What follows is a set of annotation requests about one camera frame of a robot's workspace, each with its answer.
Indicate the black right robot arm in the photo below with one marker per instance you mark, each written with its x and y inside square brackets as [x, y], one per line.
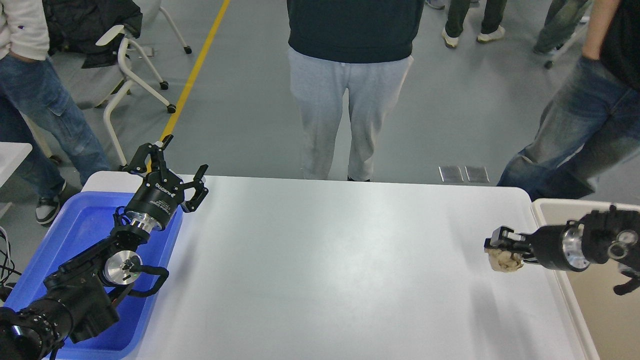
[596, 238]

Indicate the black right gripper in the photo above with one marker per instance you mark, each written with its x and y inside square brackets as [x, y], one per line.
[555, 247]

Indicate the beige plastic bin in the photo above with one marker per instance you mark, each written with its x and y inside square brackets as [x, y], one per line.
[612, 320]

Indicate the person in grey-green trousers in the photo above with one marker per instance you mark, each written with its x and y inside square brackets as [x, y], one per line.
[561, 20]

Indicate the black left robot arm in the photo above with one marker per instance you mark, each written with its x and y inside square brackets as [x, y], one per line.
[82, 295]

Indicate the brown paper ball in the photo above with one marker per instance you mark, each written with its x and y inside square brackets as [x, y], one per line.
[503, 260]

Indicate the white chair leg with castor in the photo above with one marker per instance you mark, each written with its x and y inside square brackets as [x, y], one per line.
[186, 48]

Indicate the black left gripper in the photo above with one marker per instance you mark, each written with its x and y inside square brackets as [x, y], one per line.
[154, 204]

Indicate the white side table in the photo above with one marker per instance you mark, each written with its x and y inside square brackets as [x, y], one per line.
[12, 155]

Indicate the metal floor plate left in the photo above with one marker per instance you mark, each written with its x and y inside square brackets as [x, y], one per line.
[451, 174]

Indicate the grey office chair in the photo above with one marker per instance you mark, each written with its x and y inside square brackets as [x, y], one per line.
[89, 43]

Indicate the person in faded jeans right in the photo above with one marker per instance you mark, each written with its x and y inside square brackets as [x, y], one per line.
[592, 123]

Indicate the metal floor plate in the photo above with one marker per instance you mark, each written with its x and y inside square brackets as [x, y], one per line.
[451, 174]
[477, 174]

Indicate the metal floor plate right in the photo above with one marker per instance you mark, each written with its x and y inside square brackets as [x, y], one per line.
[477, 174]

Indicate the person in blue jeans left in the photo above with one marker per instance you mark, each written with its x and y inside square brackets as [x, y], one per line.
[30, 89]

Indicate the person in grey sweatpants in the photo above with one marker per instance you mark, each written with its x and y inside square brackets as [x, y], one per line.
[361, 49]

